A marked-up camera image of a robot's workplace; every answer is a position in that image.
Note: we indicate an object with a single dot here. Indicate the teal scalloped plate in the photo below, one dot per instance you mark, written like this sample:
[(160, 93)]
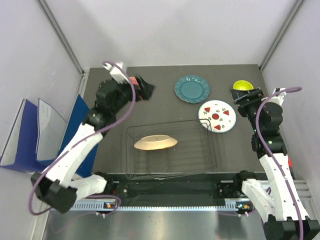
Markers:
[(192, 89)]

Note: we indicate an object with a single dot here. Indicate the blue ring binder left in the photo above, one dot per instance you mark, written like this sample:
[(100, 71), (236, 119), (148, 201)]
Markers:
[(19, 152)]

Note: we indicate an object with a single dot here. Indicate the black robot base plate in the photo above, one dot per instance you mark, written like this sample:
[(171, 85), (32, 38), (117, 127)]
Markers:
[(215, 185)]

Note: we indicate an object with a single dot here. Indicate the blue ring binder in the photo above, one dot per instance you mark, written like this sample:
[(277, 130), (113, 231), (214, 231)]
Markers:
[(51, 130), (19, 152)]

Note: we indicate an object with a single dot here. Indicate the white patterned plate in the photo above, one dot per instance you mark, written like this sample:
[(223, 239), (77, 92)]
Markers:
[(217, 116)]

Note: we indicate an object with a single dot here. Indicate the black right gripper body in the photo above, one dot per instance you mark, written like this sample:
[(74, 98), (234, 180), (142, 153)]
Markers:
[(249, 109)]

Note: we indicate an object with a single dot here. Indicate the black wire dish rack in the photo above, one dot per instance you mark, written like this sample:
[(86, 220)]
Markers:
[(194, 153)]

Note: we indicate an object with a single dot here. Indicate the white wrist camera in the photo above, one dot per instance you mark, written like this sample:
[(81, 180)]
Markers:
[(116, 74), (278, 99)]

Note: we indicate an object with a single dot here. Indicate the grey slotted cable duct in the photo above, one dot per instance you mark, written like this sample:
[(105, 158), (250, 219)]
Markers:
[(107, 204)]

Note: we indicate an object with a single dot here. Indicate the blue ring binder middle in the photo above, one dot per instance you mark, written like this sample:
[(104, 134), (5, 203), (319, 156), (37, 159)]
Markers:
[(51, 130)]

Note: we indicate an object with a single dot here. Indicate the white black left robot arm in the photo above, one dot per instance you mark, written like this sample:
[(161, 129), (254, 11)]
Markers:
[(55, 185)]

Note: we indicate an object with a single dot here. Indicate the beige plate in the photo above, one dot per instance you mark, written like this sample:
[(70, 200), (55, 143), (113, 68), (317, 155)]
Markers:
[(155, 142)]

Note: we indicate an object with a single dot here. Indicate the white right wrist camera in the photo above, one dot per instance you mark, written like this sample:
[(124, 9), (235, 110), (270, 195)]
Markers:
[(278, 99)]

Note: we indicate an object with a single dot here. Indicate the yellow-green plastic bowl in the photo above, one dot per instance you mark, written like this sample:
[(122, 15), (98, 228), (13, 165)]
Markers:
[(243, 85)]

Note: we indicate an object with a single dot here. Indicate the red plastic block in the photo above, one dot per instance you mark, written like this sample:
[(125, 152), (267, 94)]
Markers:
[(290, 162)]

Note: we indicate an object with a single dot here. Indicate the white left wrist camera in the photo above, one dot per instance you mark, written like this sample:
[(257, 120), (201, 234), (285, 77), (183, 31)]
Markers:
[(116, 74)]

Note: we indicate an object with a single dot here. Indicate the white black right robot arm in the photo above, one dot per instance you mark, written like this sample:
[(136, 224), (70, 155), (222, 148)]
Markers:
[(280, 209)]

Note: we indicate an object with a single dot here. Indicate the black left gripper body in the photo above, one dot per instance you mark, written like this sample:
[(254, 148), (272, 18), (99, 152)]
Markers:
[(138, 97)]

